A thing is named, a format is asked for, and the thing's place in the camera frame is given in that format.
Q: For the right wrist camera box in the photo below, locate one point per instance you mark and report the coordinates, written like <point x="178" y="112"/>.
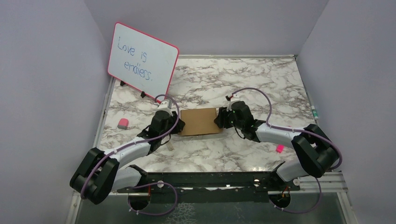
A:
<point x="231" y="100"/>

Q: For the small cork stopper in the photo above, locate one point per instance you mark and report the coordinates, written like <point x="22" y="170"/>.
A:
<point x="170" y="146"/>

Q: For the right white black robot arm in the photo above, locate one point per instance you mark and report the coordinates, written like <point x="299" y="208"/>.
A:
<point x="315" y="153"/>

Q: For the green capped marker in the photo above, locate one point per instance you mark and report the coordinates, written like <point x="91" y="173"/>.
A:
<point x="314" y="112"/>

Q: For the pink eraser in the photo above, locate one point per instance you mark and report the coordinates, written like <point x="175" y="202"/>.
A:
<point x="123" y="124"/>

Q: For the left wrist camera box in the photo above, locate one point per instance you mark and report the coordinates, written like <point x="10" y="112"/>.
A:
<point x="165" y="106"/>

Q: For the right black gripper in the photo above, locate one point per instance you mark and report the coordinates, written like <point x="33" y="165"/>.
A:
<point x="221" y="121"/>

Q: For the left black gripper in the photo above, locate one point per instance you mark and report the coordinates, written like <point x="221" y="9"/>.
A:
<point x="179" y="127"/>

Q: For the white board with pink frame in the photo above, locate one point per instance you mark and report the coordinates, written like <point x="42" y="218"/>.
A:
<point x="142" y="61"/>

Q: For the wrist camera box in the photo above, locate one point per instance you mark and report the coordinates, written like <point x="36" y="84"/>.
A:
<point x="231" y="100"/>
<point x="165" y="106"/>

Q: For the brown cardboard box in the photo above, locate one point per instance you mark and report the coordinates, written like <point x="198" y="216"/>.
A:
<point x="199" y="122"/>

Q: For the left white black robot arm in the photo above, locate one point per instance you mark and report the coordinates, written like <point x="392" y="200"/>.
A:
<point x="99" y="171"/>

